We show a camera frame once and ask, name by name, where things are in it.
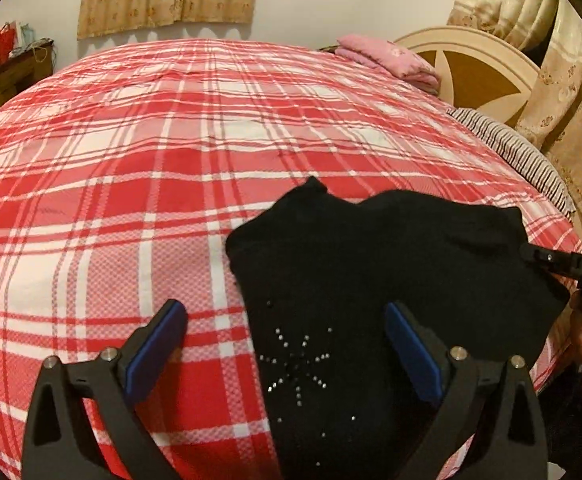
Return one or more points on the cream and brown headboard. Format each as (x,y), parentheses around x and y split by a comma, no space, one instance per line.
(476,75)

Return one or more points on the beige patterned long curtain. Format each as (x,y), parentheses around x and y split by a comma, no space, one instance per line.
(566,105)
(506,0)

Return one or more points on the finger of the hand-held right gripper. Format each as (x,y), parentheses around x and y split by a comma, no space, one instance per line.
(551,261)

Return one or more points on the pink folded cloth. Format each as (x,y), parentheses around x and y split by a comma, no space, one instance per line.
(386,57)

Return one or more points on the black pants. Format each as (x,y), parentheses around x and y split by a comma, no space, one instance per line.
(351,270)

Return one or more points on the dark patterned cloth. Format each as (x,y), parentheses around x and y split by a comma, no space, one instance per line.
(328,49)

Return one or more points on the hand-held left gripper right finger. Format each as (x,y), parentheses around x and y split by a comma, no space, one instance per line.
(413,355)

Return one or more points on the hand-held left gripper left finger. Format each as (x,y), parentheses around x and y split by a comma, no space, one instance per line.
(156,345)

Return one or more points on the person's right hand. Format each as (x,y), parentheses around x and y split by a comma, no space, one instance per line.
(578,330)

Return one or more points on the striped pillow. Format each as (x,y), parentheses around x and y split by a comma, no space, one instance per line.
(516,152)

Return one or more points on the person's dark clothing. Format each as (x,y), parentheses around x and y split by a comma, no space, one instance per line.
(576,440)

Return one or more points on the red plaid bed blanket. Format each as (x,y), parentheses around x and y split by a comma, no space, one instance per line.
(121,185)

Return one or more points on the brown wooden desk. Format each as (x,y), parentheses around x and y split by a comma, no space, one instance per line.
(6,80)

